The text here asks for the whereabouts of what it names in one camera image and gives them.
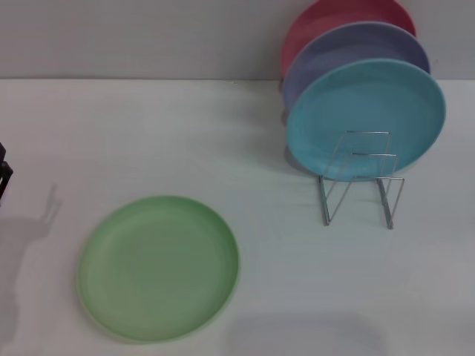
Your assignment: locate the green plate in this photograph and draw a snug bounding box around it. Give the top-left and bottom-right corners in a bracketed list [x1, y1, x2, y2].
[76, 195, 241, 344]

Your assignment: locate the light blue plate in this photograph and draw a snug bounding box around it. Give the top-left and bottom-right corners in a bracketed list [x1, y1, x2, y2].
[285, 58, 448, 182]

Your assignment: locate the pink plate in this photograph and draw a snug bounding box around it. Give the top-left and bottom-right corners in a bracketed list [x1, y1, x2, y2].
[280, 0, 417, 81]

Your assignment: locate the purple plate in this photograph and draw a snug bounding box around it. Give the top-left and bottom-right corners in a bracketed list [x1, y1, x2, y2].
[282, 21, 432, 112]

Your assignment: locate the metal wire plate rack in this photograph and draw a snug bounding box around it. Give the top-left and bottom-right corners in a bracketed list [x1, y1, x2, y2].
[317, 130, 405, 230]

